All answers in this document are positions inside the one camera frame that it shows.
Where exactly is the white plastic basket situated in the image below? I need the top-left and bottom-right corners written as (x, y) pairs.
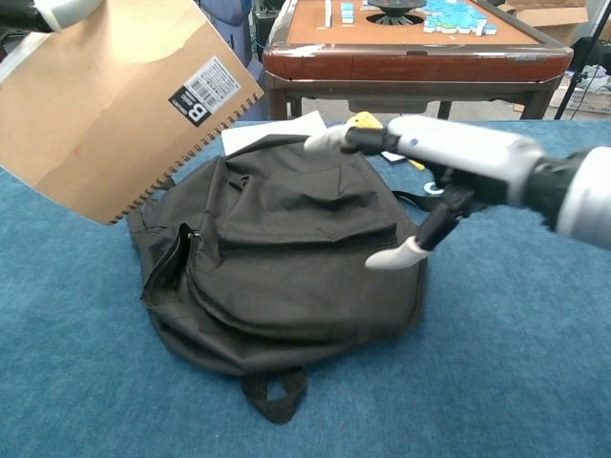
top-left (548, 71), bottom-right (611, 115)

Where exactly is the blue white mahjong tile pile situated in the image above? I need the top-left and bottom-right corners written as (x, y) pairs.
top-left (423, 0), bottom-right (497, 37)

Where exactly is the white paper sheet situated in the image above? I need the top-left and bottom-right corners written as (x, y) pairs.
top-left (221, 110), bottom-right (328, 155)

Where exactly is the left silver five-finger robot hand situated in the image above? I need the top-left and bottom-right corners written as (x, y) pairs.
top-left (0, 0), bottom-right (104, 34)

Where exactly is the cardboard box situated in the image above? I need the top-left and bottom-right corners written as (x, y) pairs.
top-left (498, 0), bottom-right (591, 47)

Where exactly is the brown mahjong table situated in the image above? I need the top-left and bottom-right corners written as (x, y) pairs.
top-left (262, 0), bottom-right (575, 121)

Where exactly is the black mahjong table centre disc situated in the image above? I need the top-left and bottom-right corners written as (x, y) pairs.
top-left (366, 0), bottom-right (427, 26)

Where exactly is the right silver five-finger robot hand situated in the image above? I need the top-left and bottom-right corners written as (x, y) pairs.
top-left (303, 114), bottom-right (581, 271)

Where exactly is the brown kraft spiral notebook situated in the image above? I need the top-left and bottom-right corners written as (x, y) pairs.
top-left (0, 0), bottom-right (265, 226)

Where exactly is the blue carpet table cover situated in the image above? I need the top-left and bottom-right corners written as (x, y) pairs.
top-left (0, 118), bottom-right (611, 458)

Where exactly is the black tripod stand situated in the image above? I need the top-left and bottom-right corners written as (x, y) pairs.
top-left (553, 0), bottom-right (611, 120)

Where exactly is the black fabric backpack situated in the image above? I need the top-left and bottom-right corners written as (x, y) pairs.
top-left (126, 134), bottom-right (488, 426)

